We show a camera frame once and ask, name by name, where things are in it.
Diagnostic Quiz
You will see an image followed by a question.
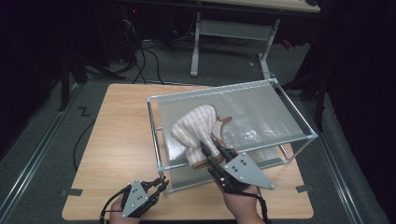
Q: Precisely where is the thin black floor cable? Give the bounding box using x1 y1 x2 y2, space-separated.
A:
132 46 148 85
143 48 165 86

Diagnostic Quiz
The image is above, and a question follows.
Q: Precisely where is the metal frame glass shelf rack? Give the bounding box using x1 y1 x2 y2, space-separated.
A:
147 77 319 194

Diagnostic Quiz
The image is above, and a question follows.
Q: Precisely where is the white-legged background desk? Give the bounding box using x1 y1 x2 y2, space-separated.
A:
190 0 321 83

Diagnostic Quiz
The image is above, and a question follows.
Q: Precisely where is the black metal stand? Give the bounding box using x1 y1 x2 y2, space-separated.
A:
59 54 127 112
276 69 328 132

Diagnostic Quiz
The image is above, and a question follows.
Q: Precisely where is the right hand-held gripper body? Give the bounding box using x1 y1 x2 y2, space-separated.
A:
207 151 276 196

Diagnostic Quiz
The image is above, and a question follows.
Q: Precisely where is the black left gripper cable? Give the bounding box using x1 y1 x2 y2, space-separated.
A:
99 184 132 224

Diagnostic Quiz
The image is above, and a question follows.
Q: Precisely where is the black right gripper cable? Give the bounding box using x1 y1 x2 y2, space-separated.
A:
246 190 272 224

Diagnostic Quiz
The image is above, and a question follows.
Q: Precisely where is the grey tape piece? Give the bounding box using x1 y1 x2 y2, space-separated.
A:
60 188 83 198
295 184 314 194

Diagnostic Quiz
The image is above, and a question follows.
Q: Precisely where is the person's left hand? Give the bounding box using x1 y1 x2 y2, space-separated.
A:
108 195 142 224

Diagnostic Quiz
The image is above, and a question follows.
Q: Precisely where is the dark computer tower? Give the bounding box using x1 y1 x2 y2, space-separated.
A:
104 4 143 64

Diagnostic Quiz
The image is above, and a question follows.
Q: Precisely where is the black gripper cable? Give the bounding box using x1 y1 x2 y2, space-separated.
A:
99 184 132 224
246 190 272 224

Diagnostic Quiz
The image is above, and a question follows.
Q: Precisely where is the metal floor rail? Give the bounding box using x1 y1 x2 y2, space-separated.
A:
303 101 363 224
0 82 80 218

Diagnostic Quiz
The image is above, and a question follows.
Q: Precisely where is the striped beige cloth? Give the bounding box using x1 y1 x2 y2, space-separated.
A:
171 104 233 171

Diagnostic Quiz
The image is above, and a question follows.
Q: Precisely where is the person's right hand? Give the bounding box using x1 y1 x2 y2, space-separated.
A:
221 185 265 219

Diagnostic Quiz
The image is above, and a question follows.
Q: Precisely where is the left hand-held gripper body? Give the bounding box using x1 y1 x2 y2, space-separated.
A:
120 178 157 219

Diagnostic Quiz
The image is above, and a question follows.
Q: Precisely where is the long black floor cable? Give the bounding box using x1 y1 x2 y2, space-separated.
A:
73 120 96 172

